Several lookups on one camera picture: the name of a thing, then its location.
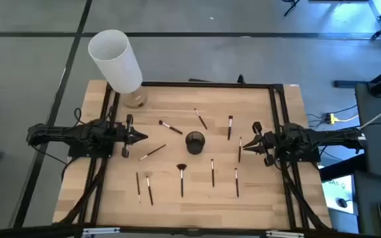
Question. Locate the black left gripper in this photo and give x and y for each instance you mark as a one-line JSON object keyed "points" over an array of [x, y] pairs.
{"points": [[128, 135]]}

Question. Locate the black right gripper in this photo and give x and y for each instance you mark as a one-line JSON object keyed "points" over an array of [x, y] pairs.
{"points": [[268, 142]]}

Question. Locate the flat head makeup brush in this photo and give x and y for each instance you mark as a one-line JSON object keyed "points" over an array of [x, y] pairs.
{"points": [[229, 130]]}

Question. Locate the round head makeup brush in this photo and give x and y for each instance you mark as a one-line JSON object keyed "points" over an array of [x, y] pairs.
{"points": [[174, 129]]}

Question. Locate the black mesh brush cup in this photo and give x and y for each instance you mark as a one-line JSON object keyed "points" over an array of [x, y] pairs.
{"points": [[195, 147]]}

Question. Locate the fan makeup brush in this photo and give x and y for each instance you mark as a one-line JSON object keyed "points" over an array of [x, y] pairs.
{"points": [[181, 182]]}

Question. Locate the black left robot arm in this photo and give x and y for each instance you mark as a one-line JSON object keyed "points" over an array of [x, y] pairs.
{"points": [[61, 134]]}

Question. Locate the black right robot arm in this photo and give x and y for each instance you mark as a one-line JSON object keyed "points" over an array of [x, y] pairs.
{"points": [[326, 137]]}

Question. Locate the black clamp knob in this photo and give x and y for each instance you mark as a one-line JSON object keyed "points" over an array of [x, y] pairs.
{"points": [[241, 79]]}

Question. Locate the white label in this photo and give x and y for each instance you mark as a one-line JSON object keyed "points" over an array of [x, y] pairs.
{"points": [[294, 85]]}

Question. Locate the white shade table lamp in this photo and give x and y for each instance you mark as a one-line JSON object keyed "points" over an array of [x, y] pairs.
{"points": [[117, 63]]}

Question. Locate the black floor bar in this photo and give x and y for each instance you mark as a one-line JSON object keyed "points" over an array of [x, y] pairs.
{"points": [[342, 167]]}

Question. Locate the white mouse pad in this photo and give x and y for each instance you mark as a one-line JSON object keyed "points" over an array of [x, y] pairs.
{"points": [[332, 198]]}

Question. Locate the black computer mouse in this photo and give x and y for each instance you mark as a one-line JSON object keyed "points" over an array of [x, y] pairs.
{"points": [[342, 202]]}

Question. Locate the dark desk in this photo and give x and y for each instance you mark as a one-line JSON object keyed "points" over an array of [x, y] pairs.
{"points": [[369, 198]]}

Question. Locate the black chair leg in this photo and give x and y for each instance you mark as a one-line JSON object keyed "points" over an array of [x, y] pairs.
{"points": [[291, 7]]}

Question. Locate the black aluminium table frame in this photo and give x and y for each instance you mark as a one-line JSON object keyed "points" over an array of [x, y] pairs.
{"points": [[210, 84]]}

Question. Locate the black flat bracket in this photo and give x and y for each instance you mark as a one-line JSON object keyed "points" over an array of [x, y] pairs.
{"points": [[197, 80]]}

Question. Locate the silver aluminium bracket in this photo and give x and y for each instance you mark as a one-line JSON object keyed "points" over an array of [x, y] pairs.
{"points": [[284, 234], [101, 230]]}

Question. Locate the black front rail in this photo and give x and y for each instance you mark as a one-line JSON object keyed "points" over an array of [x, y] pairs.
{"points": [[177, 231]]}

